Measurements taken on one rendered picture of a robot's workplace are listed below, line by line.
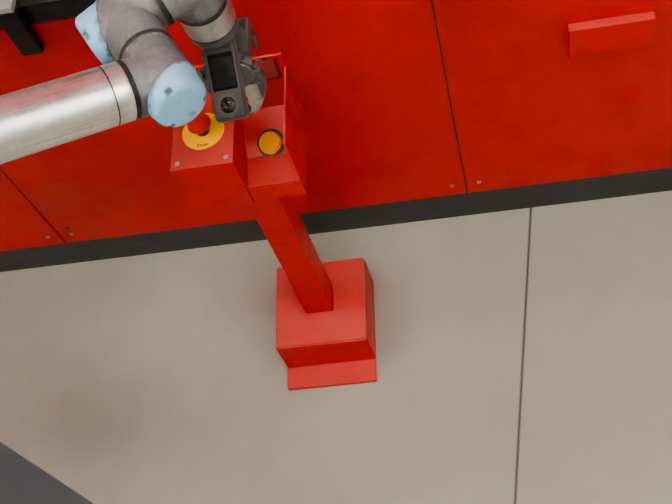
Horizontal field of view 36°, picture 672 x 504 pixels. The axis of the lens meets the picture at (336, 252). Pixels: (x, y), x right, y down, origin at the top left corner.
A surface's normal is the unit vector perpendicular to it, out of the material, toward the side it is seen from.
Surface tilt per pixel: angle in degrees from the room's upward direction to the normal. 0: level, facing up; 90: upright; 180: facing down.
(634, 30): 90
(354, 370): 0
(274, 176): 0
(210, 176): 90
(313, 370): 0
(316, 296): 90
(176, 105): 90
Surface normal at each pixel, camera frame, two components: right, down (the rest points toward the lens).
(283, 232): 0.02, 0.87
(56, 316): -0.21, -0.48
